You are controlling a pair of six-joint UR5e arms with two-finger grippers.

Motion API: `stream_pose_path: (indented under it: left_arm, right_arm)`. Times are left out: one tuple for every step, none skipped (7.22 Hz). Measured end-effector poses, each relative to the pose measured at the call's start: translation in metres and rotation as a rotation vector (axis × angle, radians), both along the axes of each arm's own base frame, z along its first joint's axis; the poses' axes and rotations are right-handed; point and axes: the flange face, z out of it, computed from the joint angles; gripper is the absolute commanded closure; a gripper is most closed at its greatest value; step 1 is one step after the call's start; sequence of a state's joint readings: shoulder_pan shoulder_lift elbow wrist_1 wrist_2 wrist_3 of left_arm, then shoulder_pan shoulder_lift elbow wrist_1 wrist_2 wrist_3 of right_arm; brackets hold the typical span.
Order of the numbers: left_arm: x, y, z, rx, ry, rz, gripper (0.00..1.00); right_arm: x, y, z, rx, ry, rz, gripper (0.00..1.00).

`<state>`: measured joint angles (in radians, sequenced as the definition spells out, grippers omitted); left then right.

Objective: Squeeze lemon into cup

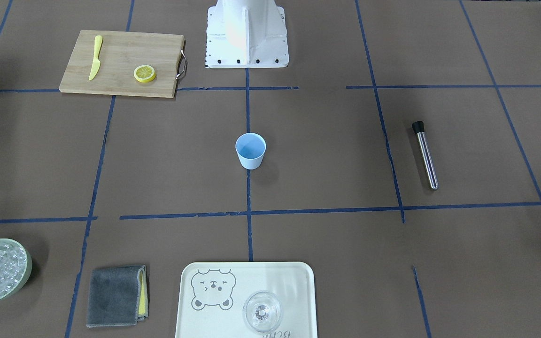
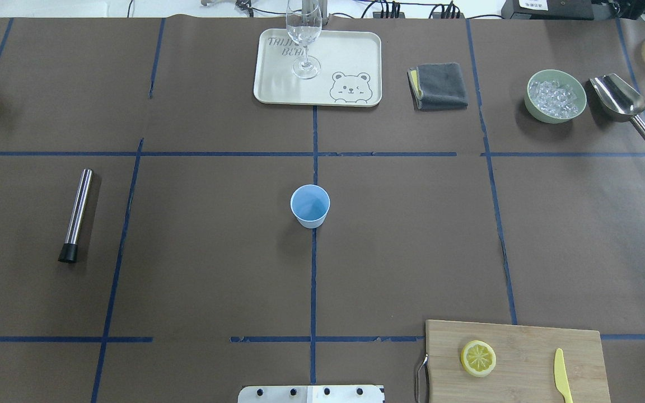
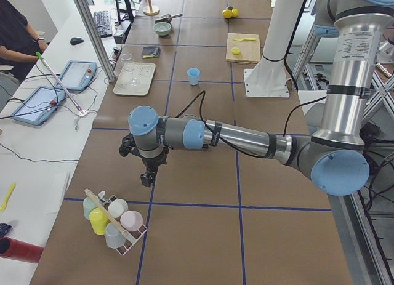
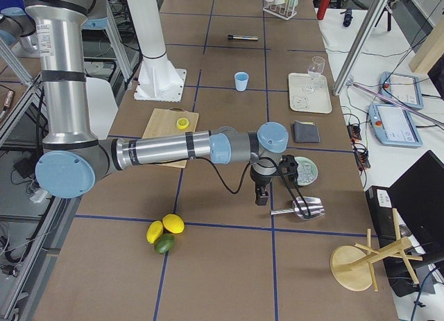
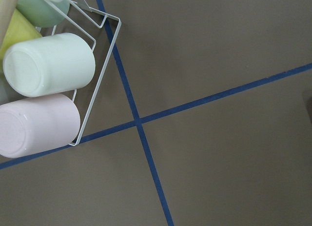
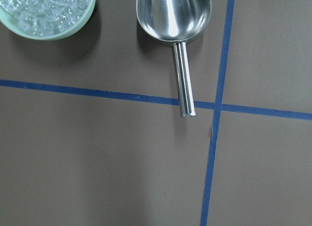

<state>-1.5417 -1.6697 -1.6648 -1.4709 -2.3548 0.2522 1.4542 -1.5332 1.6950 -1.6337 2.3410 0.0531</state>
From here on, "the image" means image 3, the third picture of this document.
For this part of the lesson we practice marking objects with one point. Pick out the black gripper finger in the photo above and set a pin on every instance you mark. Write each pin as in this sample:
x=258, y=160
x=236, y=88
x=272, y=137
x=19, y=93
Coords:
x=148, y=179

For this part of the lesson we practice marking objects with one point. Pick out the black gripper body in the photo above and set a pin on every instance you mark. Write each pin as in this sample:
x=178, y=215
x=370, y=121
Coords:
x=152, y=163

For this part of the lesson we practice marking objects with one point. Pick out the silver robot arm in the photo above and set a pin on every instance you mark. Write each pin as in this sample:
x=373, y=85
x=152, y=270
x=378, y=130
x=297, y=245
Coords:
x=332, y=156

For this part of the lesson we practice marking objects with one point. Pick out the white cup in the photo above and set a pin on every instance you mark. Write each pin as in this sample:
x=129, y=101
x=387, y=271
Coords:
x=117, y=208

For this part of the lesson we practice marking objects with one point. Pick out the pink cup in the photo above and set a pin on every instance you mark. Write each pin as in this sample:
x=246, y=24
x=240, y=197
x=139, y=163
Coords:
x=131, y=220

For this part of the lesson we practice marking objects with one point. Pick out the yellow cup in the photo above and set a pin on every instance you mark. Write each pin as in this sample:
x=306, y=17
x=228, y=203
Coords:
x=98, y=221

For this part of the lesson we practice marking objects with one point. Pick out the mint green cup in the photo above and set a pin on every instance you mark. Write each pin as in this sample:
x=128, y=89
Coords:
x=88, y=206

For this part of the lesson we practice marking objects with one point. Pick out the grey blue cup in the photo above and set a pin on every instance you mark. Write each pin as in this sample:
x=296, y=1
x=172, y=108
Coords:
x=113, y=237

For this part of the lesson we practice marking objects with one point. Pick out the light blue cup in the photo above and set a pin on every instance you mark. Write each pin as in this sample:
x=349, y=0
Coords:
x=193, y=76

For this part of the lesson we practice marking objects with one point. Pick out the wooden cup tree stand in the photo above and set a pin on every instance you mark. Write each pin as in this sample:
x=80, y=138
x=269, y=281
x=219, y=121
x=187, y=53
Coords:
x=150, y=9

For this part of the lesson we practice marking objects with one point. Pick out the yellow lemon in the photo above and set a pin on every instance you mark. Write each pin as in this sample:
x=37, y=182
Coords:
x=235, y=12
x=227, y=14

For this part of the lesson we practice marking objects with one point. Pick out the beige bear tray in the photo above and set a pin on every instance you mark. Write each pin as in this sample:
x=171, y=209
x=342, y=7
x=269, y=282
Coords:
x=143, y=72

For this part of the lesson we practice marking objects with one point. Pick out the wine glass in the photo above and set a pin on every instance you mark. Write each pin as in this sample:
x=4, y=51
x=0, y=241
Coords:
x=128, y=61

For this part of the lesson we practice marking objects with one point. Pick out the far teach pendant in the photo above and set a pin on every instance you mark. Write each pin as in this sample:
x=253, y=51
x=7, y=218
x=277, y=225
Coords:
x=77, y=75

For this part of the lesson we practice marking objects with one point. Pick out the teach pendant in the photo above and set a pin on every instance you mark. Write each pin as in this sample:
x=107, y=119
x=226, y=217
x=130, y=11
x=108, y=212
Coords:
x=39, y=106
x=77, y=75

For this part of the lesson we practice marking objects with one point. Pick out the grey folded cloth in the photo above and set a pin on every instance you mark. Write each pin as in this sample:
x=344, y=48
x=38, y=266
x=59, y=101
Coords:
x=151, y=52

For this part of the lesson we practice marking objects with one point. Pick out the near teach pendant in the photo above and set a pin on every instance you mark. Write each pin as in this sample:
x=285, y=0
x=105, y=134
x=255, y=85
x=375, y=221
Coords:
x=39, y=106

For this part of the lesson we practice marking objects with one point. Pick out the black computer mouse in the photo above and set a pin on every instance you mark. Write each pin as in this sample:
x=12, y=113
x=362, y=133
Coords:
x=76, y=40

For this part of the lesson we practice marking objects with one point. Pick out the green bowl with ice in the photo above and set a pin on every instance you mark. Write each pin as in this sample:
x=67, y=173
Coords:
x=162, y=28

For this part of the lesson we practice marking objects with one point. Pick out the pink green rod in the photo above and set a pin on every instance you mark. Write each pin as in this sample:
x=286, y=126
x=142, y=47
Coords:
x=81, y=112

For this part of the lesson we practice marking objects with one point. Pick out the black keyboard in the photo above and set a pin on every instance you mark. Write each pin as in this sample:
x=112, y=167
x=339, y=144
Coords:
x=103, y=24

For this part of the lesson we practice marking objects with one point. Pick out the yellow spatula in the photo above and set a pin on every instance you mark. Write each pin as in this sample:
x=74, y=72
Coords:
x=7, y=196

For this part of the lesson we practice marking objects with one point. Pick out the wooden cutting board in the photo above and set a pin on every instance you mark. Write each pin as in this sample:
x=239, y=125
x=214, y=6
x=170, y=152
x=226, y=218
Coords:
x=250, y=50

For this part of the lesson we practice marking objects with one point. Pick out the red bottle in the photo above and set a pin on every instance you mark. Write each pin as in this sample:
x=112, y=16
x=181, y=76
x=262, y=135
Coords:
x=18, y=250

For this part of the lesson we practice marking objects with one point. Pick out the person in black shirt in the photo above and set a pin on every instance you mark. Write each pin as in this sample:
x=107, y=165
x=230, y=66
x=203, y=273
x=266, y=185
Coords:
x=19, y=41

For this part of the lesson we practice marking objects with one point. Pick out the yellow plastic knife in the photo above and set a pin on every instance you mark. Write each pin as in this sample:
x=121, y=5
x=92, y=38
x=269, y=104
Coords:
x=243, y=39

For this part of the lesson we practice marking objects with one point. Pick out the white wire cup rack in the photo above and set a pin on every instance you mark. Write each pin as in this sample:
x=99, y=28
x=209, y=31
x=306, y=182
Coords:
x=132, y=237

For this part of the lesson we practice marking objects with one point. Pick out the aluminium frame post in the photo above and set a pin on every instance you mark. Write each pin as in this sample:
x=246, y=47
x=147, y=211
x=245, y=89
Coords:
x=86, y=16

